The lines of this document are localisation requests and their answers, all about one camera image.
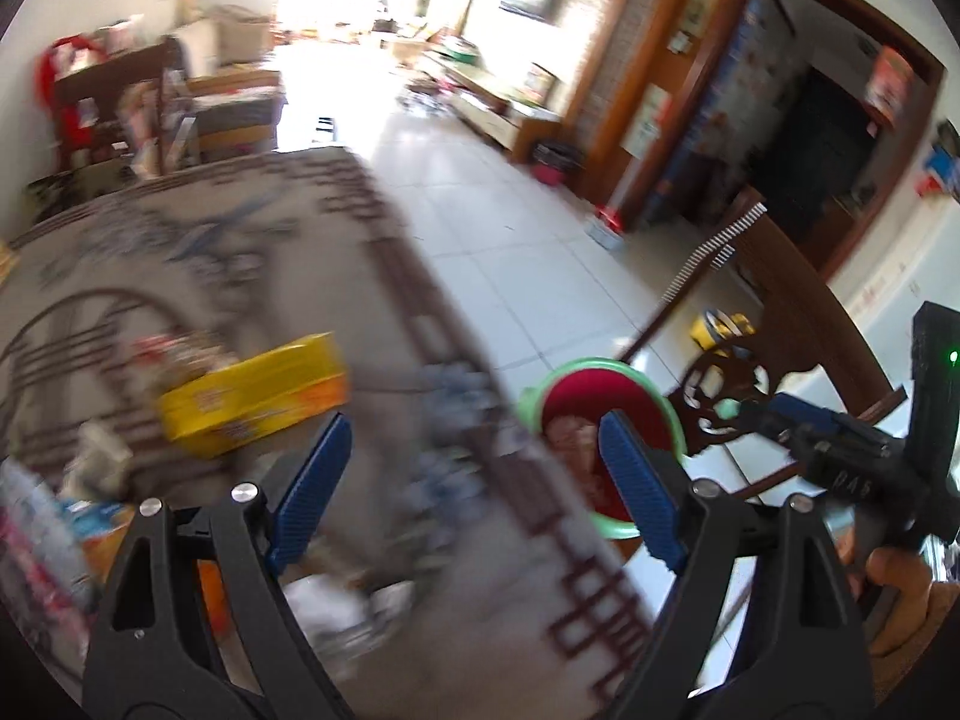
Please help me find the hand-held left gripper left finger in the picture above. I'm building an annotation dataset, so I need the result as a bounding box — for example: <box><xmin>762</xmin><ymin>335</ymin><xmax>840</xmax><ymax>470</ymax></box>
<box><xmin>81</xmin><ymin>412</ymin><xmax>353</xmax><ymax>720</ymax></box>

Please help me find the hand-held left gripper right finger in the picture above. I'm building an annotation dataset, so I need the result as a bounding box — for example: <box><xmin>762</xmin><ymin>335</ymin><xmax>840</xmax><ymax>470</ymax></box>
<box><xmin>598</xmin><ymin>409</ymin><xmax>878</xmax><ymax>720</ymax></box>

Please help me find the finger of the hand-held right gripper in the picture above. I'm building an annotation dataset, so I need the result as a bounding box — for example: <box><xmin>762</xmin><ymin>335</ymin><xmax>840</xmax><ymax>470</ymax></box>
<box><xmin>771</xmin><ymin>392</ymin><xmax>856</xmax><ymax>432</ymax></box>
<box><xmin>739</xmin><ymin>403</ymin><xmax>800</xmax><ymax>440</ymax></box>

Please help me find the green-rimmed red bin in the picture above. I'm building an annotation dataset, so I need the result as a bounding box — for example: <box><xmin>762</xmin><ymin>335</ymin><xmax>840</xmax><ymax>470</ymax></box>
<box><xmin>517</xmin><ymin>358</ymin><xmax>687</xmax><ymax>541</ymax></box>

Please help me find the orange snack packet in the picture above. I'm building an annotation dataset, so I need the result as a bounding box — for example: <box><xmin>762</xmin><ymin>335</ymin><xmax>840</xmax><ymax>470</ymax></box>
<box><xmin>79</xmin><ymin>502</ymin><xmax>230</xmax><ymax>635</ymax></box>

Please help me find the person's right hand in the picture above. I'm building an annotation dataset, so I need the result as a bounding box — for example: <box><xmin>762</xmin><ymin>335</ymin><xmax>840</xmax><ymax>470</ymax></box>
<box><xmin>847</xmin><ymin>544</ymin><xmax>938</xmax><ymax>657</ymax></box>

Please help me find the purple snack wrapper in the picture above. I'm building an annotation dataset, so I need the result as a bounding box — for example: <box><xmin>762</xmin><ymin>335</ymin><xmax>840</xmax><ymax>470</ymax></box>
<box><xmin>546</xmin><ymin>412</ymin><xmax>605</xmax><ymax>518</ymax></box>

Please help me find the yellow toy car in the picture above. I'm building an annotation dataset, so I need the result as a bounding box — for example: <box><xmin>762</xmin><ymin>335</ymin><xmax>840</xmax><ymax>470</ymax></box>
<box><xmin>690</xmin><ymin>309</ymin><xmax>758</xmax><ymax>357</ymax></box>

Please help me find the yellow cardboard box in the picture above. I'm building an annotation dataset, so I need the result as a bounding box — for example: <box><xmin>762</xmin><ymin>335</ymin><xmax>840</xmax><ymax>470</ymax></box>
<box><xmin>157</xmin><ymin>332</ymin><xmax>352</xmax><ymax>460</ymax></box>

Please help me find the white crumpled paper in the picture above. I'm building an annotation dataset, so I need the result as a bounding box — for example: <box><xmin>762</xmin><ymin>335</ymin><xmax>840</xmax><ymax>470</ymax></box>
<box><xmin>285</xmin><ymin>574</ymin><xmax>417</xmax><ymax>661</ymax></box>

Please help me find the carved wooden chair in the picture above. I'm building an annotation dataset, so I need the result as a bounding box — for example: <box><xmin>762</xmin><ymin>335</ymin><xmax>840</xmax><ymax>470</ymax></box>
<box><xmin>615</xmin><ymin>187</ymin><xmax>931</xmax><ymax>511</ymax></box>

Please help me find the red white snack wrapper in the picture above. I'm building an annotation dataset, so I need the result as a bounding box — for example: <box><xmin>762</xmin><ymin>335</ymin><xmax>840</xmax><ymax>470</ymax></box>
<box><xmin>131</xmin><ymin>330</ymin><xmax>233</xmax><ymax>383</ymax></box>

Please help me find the white crumpled wrapper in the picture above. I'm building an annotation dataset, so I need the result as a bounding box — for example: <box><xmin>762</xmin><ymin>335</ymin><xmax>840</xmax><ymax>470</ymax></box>
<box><xmin>64</xmin><ymin>420</ymin><xmax>132</xmax><ymax>500</ymax></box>

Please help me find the printed grey tablecloth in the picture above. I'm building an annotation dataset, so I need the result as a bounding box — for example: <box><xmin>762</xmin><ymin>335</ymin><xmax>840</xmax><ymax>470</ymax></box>
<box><xmin>0</xmin><ymin>146</ymin><xmax>661</xmax><ymax>720</ymax></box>

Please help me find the dark door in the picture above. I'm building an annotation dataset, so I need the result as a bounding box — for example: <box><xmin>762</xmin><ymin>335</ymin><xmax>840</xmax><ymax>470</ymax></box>
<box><xmin>750</xmin><ymin>64</ymin><xmax>878</xmax><ymax>256</ymax></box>

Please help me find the pink white snack packet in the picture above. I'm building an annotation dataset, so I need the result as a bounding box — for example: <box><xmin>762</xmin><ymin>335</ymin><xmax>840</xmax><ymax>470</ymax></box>
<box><xmin>0</xmin><ymin>461</ymin><xmax>102</xmax><ymax>616</ymax></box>

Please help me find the refrigerator with stickers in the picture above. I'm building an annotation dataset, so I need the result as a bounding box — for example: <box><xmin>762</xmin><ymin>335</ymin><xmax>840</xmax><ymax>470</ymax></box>
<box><xmin>649</xmin><ymin>0</ymin><xmax>796</xmax><ymax>226</ymax></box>

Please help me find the pink waste basket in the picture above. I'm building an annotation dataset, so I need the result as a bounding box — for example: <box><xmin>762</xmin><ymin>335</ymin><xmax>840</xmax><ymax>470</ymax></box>
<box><xmin>531</xmin><ymin>141</ymin><xmax>584</xmax><ymax>187</ymax></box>

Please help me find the red lantern decoration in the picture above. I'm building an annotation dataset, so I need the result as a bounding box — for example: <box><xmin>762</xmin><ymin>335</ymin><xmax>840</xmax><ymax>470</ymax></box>
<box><xmin>862</xmin><ymin>45</ymin><xmax>916</xmax><ymax>125</ymax></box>

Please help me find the wooden sofa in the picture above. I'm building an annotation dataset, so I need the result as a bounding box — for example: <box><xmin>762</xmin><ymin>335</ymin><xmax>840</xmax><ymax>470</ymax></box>
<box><xmin>165</xmin><ymin>15</ymin><xmax>290</xmax><ymax>166</ymax></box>

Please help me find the dark floral seat cushion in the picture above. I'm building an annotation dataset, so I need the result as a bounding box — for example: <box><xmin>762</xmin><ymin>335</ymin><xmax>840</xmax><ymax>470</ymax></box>
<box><xmin>26</xmin><ymin>157</ymin><xmax>136</xmax><ymax>222</ymax></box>

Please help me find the stack of magazines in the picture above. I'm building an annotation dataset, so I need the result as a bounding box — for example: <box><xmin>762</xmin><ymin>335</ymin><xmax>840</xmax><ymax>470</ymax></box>
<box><xmin>120</xmin><ymin>75</ymin><xmax>200</xmax><ymax>173</ymax></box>

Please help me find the low television cabinet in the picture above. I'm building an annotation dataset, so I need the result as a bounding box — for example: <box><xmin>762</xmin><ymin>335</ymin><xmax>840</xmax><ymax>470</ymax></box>
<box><xmin>420</xmin><ymin>49</ymin><xmax>563</xmax><ymax>162</ymax></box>

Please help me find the swivel stool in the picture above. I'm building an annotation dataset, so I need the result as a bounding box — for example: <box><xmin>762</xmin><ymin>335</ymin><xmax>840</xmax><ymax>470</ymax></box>
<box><xmin>401</xmin><ymin>79</ymin><xmax>451</xmax><ymax>113</ymax></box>

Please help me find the beige cushion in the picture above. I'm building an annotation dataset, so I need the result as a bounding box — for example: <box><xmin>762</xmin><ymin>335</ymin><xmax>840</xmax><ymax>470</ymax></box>
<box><xmin>214</xmin><ymin>7</ymin><xmax>271</xmax><ymax>65</ymax></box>

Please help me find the plain wooden chair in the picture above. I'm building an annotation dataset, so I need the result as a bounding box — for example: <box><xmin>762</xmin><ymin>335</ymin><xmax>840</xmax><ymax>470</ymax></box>
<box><xmin>52</xmin><ymin>37</ymin><xmax>188</xmax><ymax>181</ymax></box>

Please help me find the red cloth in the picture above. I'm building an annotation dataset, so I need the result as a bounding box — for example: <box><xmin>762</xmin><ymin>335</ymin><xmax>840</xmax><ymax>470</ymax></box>
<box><xmin>37</xmin><ymin>34</ymin><xmax>98</xmax><ymax>158</ymax></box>

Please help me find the white coiled cord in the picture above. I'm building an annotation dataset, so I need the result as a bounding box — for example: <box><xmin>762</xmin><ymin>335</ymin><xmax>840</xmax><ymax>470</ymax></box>
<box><xmin>664</xmin><ymin>202</ymin><xmax>767</xmax><ymax>301</ymax></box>

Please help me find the wall poster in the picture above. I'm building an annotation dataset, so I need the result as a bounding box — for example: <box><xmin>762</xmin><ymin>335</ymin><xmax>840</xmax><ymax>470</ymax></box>
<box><xmin>621</xmin><ymin>84</ymin><xmax>670</xmax><ymax>158</ymax></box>

